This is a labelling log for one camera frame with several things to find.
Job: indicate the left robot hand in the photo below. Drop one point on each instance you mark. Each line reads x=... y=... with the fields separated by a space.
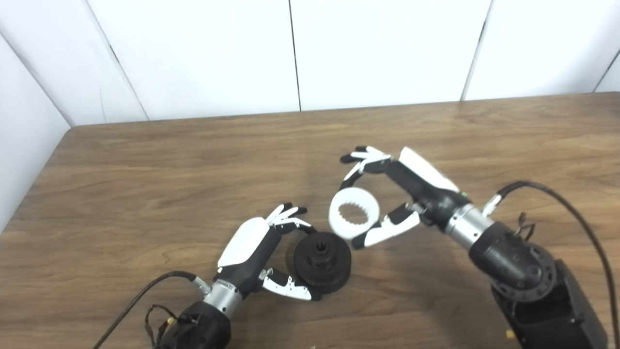
x=252 y=252

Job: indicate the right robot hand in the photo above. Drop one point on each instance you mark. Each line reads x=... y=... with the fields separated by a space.
x=411 y=189

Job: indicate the round black part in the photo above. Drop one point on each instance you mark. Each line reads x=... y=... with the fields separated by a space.
x=322 y=261

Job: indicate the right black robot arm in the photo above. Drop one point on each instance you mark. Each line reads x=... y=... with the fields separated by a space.
x=528 y=276

